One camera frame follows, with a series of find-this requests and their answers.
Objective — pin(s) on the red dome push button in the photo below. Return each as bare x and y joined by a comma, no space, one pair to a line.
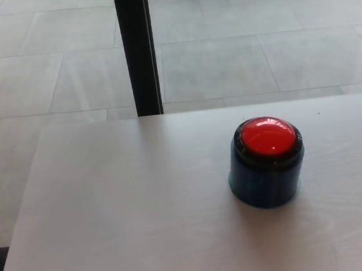
268,138

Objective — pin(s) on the black vertical post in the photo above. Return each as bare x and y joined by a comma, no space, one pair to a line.
139,49

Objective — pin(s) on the dark blue cylindrical base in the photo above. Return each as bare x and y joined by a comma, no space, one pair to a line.
264,186

